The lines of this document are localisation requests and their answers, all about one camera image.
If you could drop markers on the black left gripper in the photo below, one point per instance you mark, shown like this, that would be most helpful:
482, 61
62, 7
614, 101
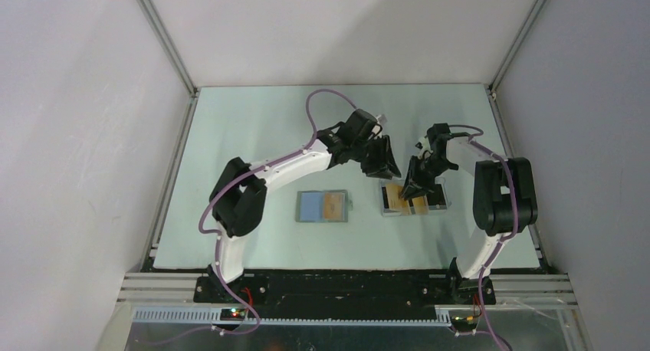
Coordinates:
384, 165

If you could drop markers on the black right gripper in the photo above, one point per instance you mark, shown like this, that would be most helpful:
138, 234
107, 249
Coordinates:
415, 185

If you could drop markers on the clear plastic card box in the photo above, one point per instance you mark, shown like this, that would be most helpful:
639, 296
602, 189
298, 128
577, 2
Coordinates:
437, 198

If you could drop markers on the gold credit card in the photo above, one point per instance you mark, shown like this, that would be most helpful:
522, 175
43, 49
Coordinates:
334, 206

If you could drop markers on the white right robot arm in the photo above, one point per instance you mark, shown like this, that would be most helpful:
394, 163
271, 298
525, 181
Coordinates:
504, 200

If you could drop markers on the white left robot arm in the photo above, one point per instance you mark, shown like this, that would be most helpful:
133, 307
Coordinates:
237, 201

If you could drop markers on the gold card stack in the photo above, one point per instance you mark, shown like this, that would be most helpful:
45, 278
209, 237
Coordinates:
419, 205

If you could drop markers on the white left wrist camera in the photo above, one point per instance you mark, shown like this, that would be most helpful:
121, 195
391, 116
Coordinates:
381, 121

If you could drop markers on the right aluminium frame post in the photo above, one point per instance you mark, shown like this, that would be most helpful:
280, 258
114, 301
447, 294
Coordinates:
520, 37

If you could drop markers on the aluminium frame post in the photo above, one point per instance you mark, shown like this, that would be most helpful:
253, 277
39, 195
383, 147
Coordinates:
155, 20
520, 37

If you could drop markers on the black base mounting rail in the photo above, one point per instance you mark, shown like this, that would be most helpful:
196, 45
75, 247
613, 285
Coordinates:
345, 295

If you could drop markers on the left aluminium frame post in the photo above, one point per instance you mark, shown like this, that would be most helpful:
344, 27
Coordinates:
155, 20

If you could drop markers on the white slotted cable duct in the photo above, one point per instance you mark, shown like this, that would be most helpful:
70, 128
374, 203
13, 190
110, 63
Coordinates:
223, 316

